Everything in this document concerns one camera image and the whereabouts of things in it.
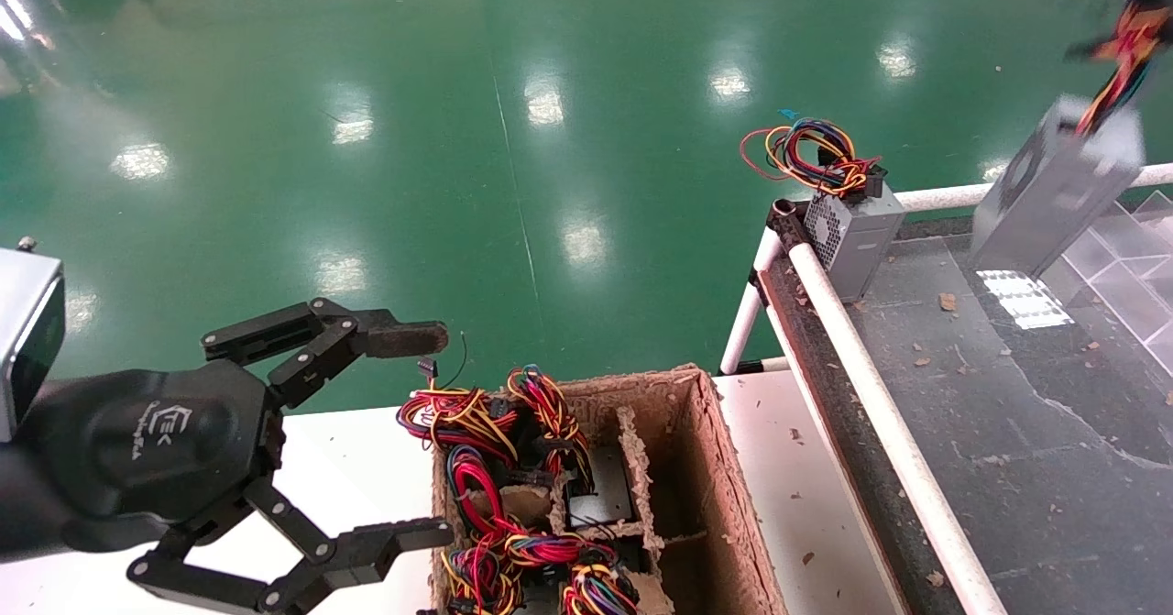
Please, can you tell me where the red blue wire bundle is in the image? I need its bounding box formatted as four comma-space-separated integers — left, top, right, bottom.
447, 445, 516, 535

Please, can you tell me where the long white frame pipe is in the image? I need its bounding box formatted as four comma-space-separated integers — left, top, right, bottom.
893, 164, 1173, 214

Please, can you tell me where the grey power supply with wires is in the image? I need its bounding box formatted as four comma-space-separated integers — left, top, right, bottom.
507, 365, 640, 532
740, 118, 908, 304
971, 0, 1173, 279

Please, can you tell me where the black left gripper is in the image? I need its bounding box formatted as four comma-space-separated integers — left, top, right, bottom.
18, 299, 455, 614

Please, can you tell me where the dark conveyor belt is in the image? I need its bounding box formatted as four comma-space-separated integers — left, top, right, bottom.
757, 214, 1173, 615

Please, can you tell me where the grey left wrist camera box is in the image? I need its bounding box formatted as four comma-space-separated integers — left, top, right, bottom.
0, 248, 67, 442

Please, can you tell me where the white frame leg pipe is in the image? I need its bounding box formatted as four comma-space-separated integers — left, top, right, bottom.
721, 228, 785, 376

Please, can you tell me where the multicoloured wire bundle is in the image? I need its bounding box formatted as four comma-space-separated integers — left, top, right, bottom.
442, 546, 525, 615
562, 565, 642, 615
504, 528, 620, 572

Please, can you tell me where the yellow red wire bundle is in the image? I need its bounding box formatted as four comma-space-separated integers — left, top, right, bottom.
397, 386, 521, 462

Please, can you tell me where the white conveyor edge pipe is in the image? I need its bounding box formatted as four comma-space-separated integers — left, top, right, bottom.
788, 241, 1009, 615

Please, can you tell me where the clear acrylic divider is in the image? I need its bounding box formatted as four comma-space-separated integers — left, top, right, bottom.
1054, 192, 1173, 378

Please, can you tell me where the brown pulp divider box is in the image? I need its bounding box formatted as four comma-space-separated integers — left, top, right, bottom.
431, 365, 789, 615

